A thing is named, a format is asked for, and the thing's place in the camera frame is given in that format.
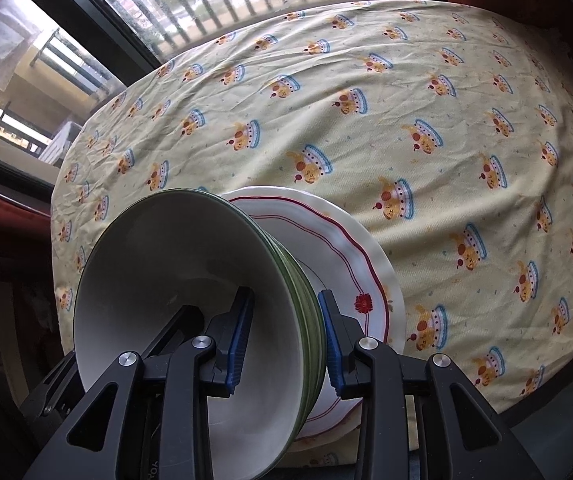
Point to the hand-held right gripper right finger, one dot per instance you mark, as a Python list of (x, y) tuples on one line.
[(334, 345)]

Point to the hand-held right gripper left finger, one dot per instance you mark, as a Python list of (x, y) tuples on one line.
[(239, 345)]

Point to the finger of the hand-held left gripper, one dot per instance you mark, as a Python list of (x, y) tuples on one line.
[(184, 322)]

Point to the scalloped yellow floral plate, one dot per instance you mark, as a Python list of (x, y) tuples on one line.
[(389, 272)]

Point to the yellow printed tablecloth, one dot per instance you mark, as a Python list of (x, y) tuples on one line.
[(366, 135)]

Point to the white plastic chair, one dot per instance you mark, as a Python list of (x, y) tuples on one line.
[(64, 142)]

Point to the black window frame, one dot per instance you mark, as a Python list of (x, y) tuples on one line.
[(91, 15)]

